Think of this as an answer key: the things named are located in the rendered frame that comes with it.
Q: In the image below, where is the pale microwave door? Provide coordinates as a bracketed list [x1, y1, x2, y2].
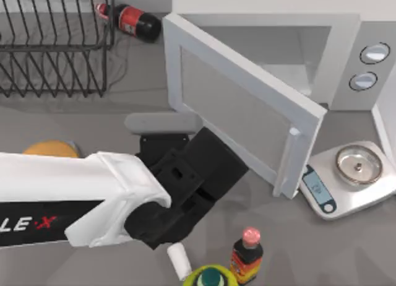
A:
[161, 13, 329, 201]

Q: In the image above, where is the dark bottle pink cap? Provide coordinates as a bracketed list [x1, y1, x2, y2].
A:
[229, 226, 264, 285]

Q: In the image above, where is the small white bottle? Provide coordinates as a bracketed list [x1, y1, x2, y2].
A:
[166, 242, 192, 281]

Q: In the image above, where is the yellow bottle green cap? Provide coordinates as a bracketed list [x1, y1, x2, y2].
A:
[182, 264, 239, 286]

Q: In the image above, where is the white kitchen scale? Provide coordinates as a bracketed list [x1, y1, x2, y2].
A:
[298, 140, 396, 222]

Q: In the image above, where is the blue plate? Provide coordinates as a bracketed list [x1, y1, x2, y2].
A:
[66, 140, 84, 158]

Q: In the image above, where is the silver scale bowl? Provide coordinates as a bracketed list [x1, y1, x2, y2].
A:
[335, 144, 384, 186]

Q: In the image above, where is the pale microwave oven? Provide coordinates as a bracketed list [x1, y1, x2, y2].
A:
[171, 12, 396, 112]

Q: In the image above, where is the dark cola bottle red label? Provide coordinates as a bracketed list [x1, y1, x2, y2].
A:
[94, 2, 162, 41]

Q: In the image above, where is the small microwave knob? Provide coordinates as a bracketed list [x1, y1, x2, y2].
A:
[348, 71, 379, 92]

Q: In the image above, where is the orange round bread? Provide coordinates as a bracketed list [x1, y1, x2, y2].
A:
[22, 139, 80, 158]

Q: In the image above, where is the large microwave knob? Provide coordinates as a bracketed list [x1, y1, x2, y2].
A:
[359, 41, 391, 65]

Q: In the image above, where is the pale microwave door handle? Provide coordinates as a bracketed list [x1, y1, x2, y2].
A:
[273, 127, 303, 197]

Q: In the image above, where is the black wire dish rack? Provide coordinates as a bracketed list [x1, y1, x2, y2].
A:
[0, 0, 118, 98]

